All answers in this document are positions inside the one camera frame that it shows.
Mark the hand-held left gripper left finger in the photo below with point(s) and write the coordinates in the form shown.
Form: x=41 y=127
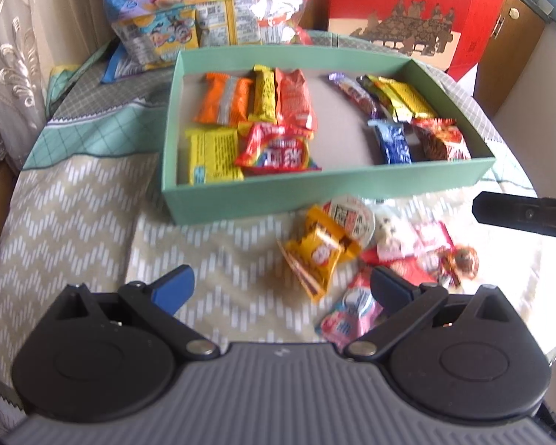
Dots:
x=173 y=287

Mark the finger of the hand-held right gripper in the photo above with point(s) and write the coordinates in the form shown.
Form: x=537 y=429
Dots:
x=514 y=211

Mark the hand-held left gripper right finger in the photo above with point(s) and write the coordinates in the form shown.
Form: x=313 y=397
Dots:
x=391 y=289

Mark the pink snack packet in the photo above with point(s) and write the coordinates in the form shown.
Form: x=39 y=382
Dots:
x=347 y=315

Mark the white nougat candy packet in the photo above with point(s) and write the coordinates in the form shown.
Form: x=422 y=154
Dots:
x=391 y=236

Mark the red foil candy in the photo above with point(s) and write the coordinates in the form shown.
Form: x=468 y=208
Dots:
x=461 y=262

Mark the clear jelly cup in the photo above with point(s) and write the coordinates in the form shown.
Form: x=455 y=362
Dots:
x=352 y=218

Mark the orange yellow snack packet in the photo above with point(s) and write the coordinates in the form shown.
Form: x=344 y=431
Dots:
x=315 y=250

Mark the blue snack packet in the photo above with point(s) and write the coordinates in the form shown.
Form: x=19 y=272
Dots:
x=391 y=143

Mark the yellow gold snack packet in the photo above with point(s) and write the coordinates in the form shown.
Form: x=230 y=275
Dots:
x=412 y=97

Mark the mint green cardboard box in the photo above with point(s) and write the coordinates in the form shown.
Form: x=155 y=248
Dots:
x=338 y=143

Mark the red rainbow candy packet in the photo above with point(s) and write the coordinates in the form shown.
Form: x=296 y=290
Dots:
x=278 y=150

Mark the dark gold snack packet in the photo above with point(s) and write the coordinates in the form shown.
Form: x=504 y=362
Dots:
x=380 y=97

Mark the purple candy wrapper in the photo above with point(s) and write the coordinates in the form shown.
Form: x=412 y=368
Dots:
x=352 y=90

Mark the yellow cheese bar packet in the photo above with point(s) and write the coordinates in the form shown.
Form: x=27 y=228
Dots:
x=264 y=97

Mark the wooden cabinet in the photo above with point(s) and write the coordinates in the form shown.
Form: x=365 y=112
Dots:
x=509 y=65

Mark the small blue white packet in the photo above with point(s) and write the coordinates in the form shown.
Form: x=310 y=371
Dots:
x=116 y=67

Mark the beige lace curtain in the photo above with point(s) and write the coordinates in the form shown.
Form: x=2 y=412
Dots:
x=28 y=55

